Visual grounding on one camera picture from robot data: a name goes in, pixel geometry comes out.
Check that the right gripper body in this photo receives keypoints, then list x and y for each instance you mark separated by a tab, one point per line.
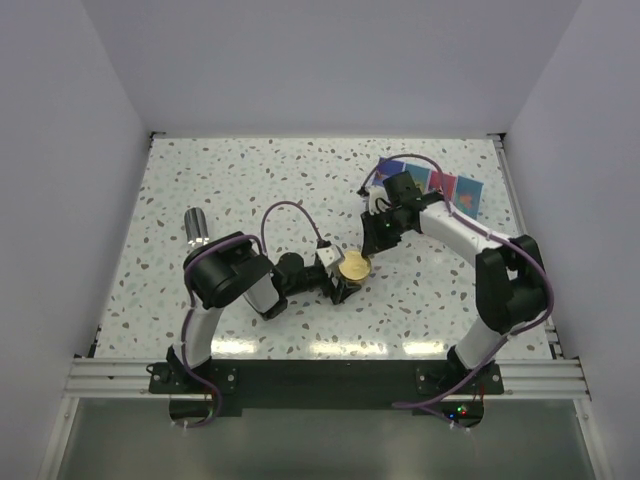
394	229

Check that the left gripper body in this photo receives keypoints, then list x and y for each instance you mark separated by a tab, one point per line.
329	289

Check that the gold jar lid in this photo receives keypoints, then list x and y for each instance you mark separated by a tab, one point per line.
354	267

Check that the purple candy box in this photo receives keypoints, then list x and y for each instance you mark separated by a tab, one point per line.
387	168

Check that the pink candy box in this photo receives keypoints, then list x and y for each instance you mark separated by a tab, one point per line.
444	183

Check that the light blue candy box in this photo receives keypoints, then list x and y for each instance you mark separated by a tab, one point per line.
467	196

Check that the metal scoop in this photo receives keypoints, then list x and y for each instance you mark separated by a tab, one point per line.
196	228

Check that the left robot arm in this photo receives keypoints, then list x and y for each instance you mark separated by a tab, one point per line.
218	273

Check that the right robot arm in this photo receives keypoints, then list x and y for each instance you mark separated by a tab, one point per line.
511	286

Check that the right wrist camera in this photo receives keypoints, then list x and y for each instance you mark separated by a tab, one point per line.
375	198

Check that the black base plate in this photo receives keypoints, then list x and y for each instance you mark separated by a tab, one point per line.
235	386

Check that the aluminium frame rail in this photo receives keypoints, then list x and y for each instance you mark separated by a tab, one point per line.
560	380

